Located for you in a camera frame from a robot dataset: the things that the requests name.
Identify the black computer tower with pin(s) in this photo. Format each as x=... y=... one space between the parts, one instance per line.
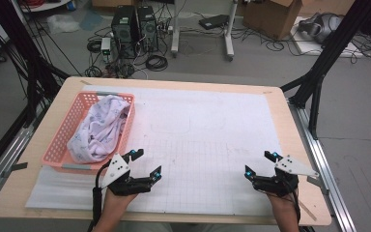
x=148 y=29
x=124 y=32

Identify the thin wooden strip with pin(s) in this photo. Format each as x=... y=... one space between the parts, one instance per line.
x=307 y=211

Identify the aluminium rail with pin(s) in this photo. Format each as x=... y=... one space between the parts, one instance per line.
x=322 y=161
x=9 y=151

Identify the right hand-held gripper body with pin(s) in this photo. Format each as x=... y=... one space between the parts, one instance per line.
x=280 y=185

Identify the white round table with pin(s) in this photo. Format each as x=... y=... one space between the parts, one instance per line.
x=51 y=6

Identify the grey headset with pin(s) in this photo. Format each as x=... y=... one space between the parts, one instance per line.
x=322 y=27

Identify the black flat box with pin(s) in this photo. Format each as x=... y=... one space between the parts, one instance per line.
x=214 y=21

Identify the black metal frame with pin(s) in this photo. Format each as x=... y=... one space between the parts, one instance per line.
x=335 y=42
x=13 y=29

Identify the white metal stand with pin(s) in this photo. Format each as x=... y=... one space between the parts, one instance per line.
x=175 y=35

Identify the white board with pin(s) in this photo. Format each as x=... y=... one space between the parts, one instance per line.
x=306 y=46

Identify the person's left hand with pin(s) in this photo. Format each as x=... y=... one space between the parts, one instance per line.
x=116 y=206

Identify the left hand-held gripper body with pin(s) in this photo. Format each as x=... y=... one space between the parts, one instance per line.
x=116 y=169

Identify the clear plastic bag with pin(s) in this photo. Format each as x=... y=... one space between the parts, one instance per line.
x=61 y=23

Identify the person's right hand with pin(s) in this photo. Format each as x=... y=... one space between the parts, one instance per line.
x=286 y=208

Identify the pink plastic basket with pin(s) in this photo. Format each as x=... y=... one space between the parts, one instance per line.
x=59 y=141

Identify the lilac printed towel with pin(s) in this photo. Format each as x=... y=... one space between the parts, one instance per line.
x=99 y=129

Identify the large cardboard box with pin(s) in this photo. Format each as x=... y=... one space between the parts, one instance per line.
x=270 y=19

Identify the grey metal bracket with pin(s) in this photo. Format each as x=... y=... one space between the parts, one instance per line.
x=315 y=182
x=19 y=166

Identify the small white device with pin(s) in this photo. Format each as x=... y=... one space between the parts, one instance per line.
x=105 y=45

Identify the white foam mat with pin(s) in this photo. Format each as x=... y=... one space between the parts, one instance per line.
x=190 y=129

